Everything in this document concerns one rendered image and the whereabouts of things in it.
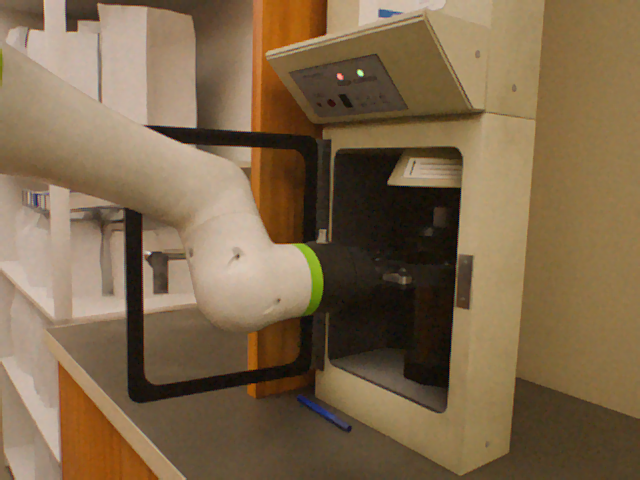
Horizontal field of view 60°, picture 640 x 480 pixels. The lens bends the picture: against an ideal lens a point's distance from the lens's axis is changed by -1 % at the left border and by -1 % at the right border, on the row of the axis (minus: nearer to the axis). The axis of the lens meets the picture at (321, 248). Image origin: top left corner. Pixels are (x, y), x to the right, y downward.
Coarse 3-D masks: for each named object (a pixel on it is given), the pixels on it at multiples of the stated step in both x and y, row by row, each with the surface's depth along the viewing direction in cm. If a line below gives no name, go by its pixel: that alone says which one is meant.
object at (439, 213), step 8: (440, 208) 85; (448, 208) 85; (440, 216) 85; (448, 216) 85; (424, 224) 88; (432, 224) 89; (440, 224) 85; (448, 224) 85; (416, 232) 85; (424, 232) 84; (432, 232) 83; (440, 232) 83; (448, 232) 83; (456, 232) 83
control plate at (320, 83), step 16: (336, 64) 75; (352, 64) 73; (368, 64) 71; (304, 80) 82; (320, 80) 80; (336, 80) 78; (352, 80) 75; (368, 80) 73; (384, 80) 71; (320, 96) 83; (336, 96) 81; (352, 96) 78; (400, 96) 72; (320, 112) 87; (336, 112) 84; (352, 112) 81; (368, 112) 79
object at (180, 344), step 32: (256, 160) 86; (288, 160) 89; (256, 192) 87; (288, 192) 89; (160, 224) 80; (288, 224) 90; (192, 288) 83; (160, 320) 81; (192, 320) 84; (288, 320) 92; (160, 352) 82; (192, 352) 85; (224, 352) 87; (256, 352) 90; (288, 352) 93; (160, 384) 83
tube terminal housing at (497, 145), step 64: (448, 0) 71; (512, 0) 68; (512, 64) 70; (384, 128) 81; (448, 128) 72; (512, 128) 71; (512, 192) 73; (512, 256) 75; (512, 320) 77; (320, 384) 97; (512, 384) 79; (448, 448) 75
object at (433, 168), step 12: (408, 156) 82; (420, 156) 80; (432, 156) 79; (444, 156) 79; (456, 156) 78; (396, 168) 84; (408, 168) 81; (420, 168) 79; (432, 168) 78; (444, 168) 78; (456, 168) 78; (396, 180) 82; (408, 180) 80; (420, 180) 79; (432, 180) 78; (444, 180) 78; (456, 180) 77
